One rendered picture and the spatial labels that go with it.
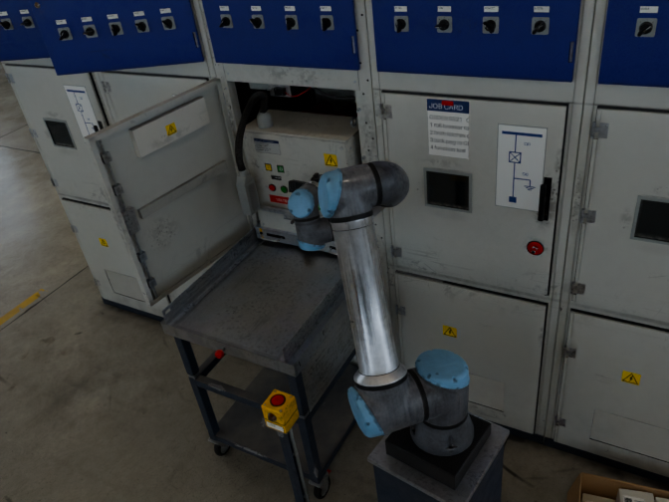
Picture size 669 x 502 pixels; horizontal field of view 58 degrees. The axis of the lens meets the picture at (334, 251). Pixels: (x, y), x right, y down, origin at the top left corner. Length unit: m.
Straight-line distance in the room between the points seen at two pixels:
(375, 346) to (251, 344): 0.73
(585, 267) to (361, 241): 0.96
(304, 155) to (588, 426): 1.60
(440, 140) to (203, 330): 1.12
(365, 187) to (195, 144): 1.17
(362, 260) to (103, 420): 2.18
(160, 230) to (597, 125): 1.64
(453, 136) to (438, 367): 0.80
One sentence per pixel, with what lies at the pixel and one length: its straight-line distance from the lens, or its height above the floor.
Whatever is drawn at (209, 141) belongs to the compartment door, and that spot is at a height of 1.34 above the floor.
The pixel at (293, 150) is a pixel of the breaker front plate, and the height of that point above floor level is 1.32.
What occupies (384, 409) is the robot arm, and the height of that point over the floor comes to 1.05.
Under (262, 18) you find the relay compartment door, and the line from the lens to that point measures 2.32.
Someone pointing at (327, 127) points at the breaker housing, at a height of 1.39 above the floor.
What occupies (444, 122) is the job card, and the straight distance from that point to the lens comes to 2.11.
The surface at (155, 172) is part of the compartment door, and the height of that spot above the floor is 1.34.
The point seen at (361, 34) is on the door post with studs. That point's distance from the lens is 2.15.
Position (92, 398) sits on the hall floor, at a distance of 3.59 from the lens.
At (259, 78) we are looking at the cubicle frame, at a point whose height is 1.59.
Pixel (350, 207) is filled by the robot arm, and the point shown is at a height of 1.55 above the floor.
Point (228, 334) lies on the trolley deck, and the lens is 2.31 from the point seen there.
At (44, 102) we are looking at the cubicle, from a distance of 3.46.
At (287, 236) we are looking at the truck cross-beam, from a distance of 2.66.
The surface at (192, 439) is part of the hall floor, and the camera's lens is 3.15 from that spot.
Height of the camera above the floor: 2.32
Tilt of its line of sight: 34 degrees down
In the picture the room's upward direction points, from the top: 8 degrees counter-clockwise
